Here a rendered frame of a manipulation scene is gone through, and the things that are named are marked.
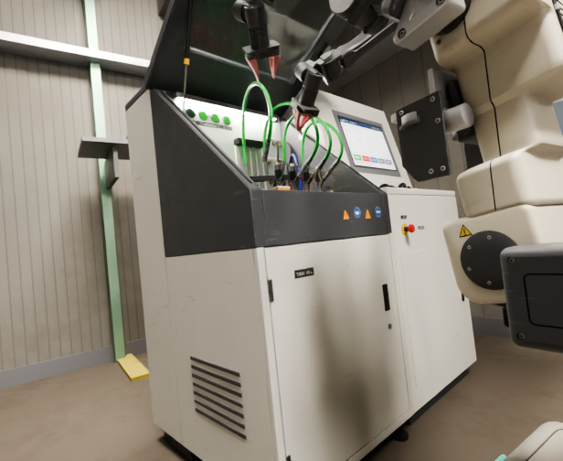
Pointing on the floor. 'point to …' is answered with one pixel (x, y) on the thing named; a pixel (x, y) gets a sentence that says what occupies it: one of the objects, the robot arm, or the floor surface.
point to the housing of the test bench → (154, 270)
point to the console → (417, 271)
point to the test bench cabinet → (237, 357)
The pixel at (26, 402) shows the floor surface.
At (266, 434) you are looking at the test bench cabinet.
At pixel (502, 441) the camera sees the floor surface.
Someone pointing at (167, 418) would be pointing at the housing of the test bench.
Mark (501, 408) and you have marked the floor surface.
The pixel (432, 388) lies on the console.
